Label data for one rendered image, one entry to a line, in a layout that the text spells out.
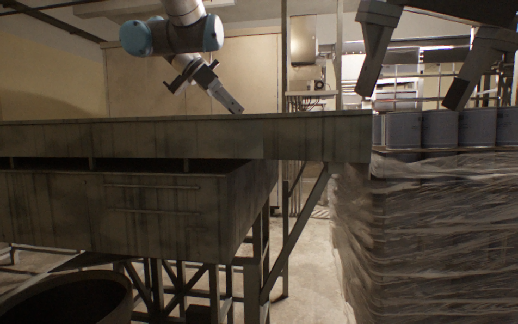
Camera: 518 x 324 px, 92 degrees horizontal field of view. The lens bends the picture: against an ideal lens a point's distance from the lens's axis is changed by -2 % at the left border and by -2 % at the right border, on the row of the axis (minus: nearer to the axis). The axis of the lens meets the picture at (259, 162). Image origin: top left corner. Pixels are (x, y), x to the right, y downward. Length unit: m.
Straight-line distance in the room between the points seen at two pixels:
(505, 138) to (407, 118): 0.19
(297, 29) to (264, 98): 0.86
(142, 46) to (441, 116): 0.63
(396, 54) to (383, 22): 3.57
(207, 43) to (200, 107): 2.94
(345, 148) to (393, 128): 0.14
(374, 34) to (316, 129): 0.21
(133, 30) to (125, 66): 3.51
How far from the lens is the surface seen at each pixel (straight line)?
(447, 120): 0.62
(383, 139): 0.71
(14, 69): 7.97
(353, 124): 0.49
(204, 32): 0.61
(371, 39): 0.35
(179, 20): 0.59
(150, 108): 3.88
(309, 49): 3.11
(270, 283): 0.69
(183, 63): 0.74
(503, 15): 0.41
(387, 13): 0.34
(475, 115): 0.65
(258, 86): 3.34
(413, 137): 0.60
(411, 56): 3.95
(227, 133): 0.56
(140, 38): 0.65
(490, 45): 0.43
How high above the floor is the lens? 1.13
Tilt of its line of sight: 7 degrees down
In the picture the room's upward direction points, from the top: 1 degrees counter-clockwise
